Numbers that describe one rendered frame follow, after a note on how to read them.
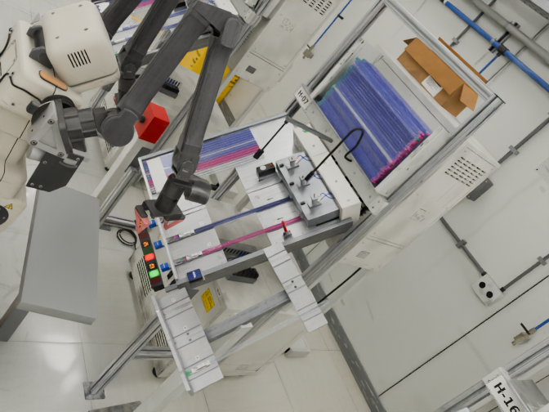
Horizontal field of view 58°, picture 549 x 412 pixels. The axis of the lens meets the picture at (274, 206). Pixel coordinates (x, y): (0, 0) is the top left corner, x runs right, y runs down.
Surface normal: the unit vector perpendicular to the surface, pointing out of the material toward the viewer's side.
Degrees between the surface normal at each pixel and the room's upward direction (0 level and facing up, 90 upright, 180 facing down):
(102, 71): 90
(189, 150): 73
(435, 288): 89
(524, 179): 90
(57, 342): 0
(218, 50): 83
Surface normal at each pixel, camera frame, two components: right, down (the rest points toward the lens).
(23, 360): 0.62, -0.66
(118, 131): 0.36, 0.40
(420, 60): -0.56, -0.29
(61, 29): -0.10, -0.62
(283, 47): 0.36, 0.72
